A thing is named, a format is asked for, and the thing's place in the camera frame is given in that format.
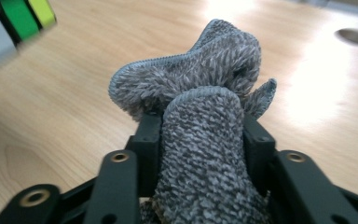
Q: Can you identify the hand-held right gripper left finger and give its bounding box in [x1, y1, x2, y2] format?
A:
[125, 111, 164, 198]

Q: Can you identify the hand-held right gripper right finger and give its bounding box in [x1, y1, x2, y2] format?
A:
[242, 112, 277, 195]

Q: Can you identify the grey fluffy cloth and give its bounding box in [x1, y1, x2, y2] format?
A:
[107, 18, 278, 224]

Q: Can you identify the colourful puzzle cube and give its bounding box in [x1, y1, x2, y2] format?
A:
[0, 0, 58, 65]

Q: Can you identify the grey round cable grommet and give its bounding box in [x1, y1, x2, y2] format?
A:
[334, 27, 358, 48]

